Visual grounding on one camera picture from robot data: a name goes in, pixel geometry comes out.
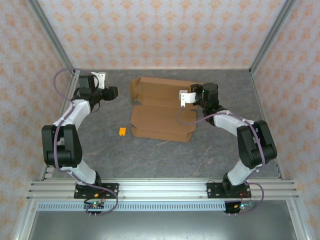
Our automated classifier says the brown cardboard box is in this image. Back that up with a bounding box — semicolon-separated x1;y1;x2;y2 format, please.
129;76;201;143

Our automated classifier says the aluminium cross beam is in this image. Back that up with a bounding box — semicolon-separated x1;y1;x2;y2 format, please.
26;177;300;201

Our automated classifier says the grey steel plate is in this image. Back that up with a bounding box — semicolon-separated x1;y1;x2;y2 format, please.
27;211;298;240

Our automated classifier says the aluminium side rail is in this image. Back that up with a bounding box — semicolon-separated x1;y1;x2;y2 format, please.
249;71;285;181
39;69;81;181

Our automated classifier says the aluminium upright post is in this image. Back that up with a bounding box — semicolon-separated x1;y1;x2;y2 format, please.
249;0;298;76
26;0;76;76

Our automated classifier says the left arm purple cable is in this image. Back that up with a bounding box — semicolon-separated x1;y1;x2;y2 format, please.
54;67;119;218

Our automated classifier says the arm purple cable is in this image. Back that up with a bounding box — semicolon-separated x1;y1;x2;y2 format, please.
54;67;119;218
176;106;266;216

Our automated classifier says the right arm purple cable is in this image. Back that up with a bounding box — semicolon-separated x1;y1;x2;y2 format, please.
176;106;266;216

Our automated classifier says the grey slotted cable duct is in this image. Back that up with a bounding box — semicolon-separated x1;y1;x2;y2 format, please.
37;201;253;212

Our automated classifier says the aluminium frame leg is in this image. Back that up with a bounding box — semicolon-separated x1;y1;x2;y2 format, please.
284;199;311;240
13;199;38;240

